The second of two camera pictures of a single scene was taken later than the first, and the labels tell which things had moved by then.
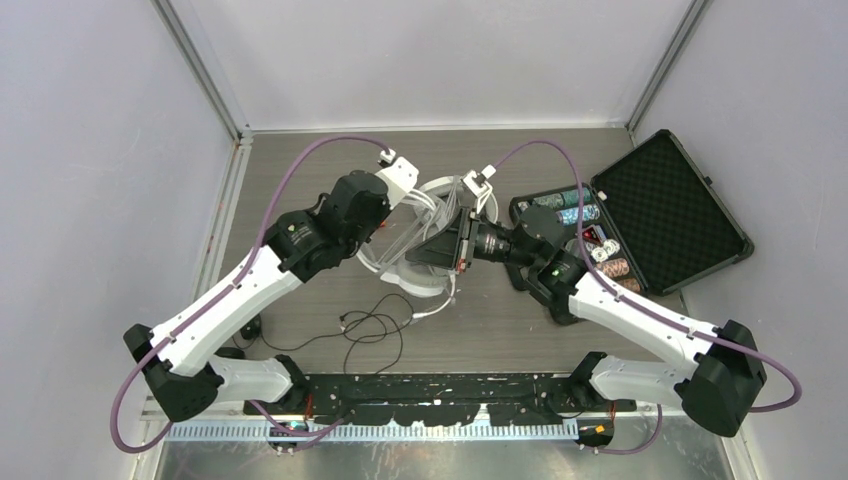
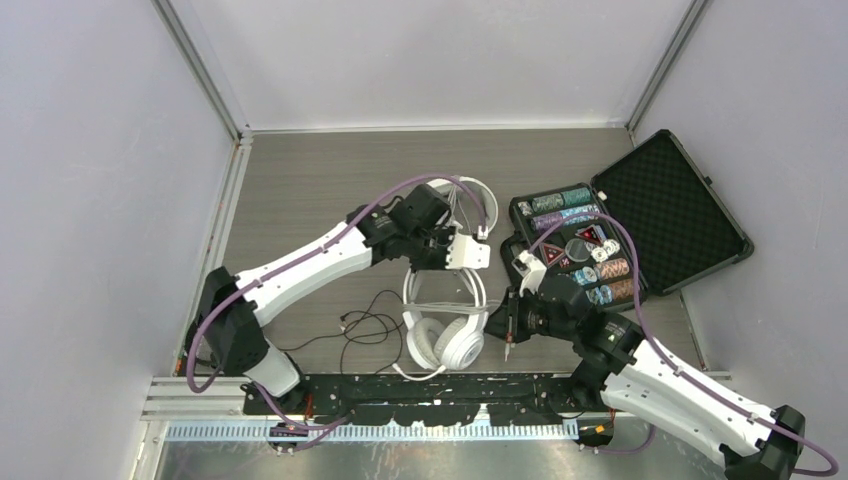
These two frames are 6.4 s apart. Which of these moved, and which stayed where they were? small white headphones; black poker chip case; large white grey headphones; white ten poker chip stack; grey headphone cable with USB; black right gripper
Moved: small white headphones; black right gripper
Stayed: grey headphone cable with USB; white ten poker chip stack; black poker chip case; large white grey headphones
